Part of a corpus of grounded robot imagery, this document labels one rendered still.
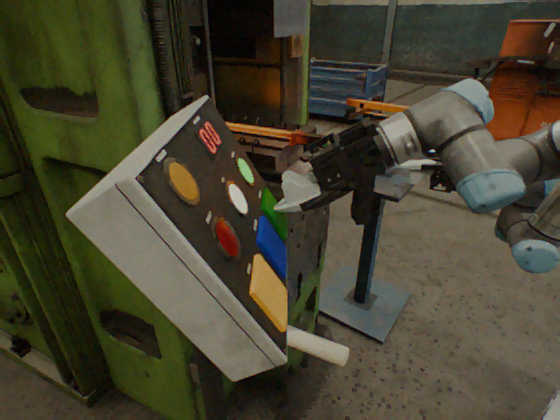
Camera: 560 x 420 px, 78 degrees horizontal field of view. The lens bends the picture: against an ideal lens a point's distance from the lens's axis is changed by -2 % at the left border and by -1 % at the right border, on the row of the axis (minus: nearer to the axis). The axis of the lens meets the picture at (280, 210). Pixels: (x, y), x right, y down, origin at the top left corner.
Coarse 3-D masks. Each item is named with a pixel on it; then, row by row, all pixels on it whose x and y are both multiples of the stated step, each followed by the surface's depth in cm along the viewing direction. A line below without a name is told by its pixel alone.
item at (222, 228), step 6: (222, 222) 42; (216, 228) 40; (222, 228) 41; (228, 228) 42; (222, 234) 40; (228, 234) 41; (222, 240) 40; (228, 240) 41; (234, 240) 42; (228, 246) 40; (234, 246) 42; (228, 252) 40; (234, 252) 41
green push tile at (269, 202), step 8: (264, 192) 63; (264, 200) 60; (272, 200) 63; (264, 208) 58; (272, 208) 61; (272, 216) 59; (280, 216) 63; (272, 224) 59; (280, 224) 61; (280, 232) 60
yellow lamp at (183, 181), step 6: (174, 162) 38; (174, 168) 37; (180, 168) 38; (174, 174) 36; (180, 174) 37; (186, 174) 39; (174, 180) 36; (180, 180) 37; (186, 180) 38; (192, 180) 39; (180, 186) 36; (186, 186) 37; (192, 186) 39; (180, 192) 36; (186, 192) 37; (192, 192) 38; (192, 198) 38
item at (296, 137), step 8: (232, 128) 110; (240, 128) 109; (248, 128) 108; (256, 128) 107; (264, 128) 107; (288, 136) 103; (296, 136) 101; (304, 136) 100; (312, 136) 100; (320, 136) 99; (296, 144) 102; (304, 144) 102; (320, 144) 100
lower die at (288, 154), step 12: (240, 132) 108; (252, 132) 107; (240, 144) 103; (264, 144) 100; (276, 144) 100; (288, 144) 101; (252, 156) 98; (264, 156) 96; (276, 156) 95; (288, 156) 103; (276, 168) 97
